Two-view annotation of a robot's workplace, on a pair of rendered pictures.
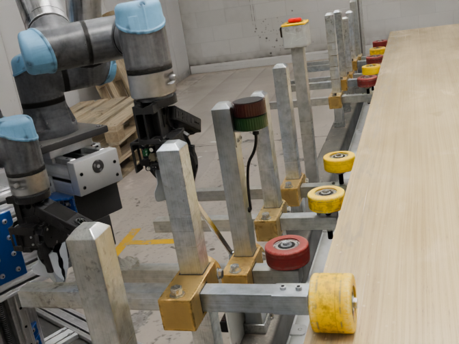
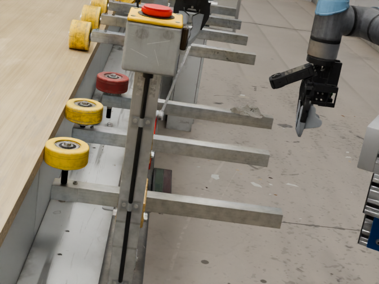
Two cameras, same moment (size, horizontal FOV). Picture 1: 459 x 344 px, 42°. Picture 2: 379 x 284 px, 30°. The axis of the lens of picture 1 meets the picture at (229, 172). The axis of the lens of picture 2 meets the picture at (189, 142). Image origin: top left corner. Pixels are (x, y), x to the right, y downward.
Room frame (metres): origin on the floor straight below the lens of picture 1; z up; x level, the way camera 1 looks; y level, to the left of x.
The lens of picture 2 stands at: (2.64, -0.54, 1.39)
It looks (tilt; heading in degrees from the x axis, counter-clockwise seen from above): 20 degrees down; 157
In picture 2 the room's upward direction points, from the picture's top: 9 degrees clockwise
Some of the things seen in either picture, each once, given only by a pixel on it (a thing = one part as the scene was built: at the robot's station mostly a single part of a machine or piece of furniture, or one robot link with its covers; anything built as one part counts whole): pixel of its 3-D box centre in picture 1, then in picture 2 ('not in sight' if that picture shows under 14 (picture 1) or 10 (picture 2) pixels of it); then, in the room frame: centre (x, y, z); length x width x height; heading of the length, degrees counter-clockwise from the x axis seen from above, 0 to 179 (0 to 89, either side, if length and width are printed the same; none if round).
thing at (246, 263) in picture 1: (246, 269); not in sight; (1.04, 0.00, 0.85); 0.13 x 0.06 x 0.05; 161
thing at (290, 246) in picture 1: (289, 269); (110, 96); (0.99, -0.08, 0.85); 0.08 x 0.08 x 0.11
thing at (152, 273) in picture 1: (190, 274); (188, 111); (1.06, 0.11, 0.84); 0.43 x 0.03 x 0.04; 71
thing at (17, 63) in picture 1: (39, 73); not in sight; (1.65, 0.46, 1.21); 0.13 x 0.12 x 0.14; 109
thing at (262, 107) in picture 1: (248, 106); not in sight; (1.05, -0.05, 1.16); 0.06 x 0.06 x 0.02
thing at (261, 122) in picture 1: (251, 120); not in sight; (1.05, -0.05, 1.13); 0.06 x 0.06 x 0.02
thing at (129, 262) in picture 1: (118, 261); (247, 108); (1.11, 0.25, 0.87); 0.09 x 0.07 x 0.02; 71
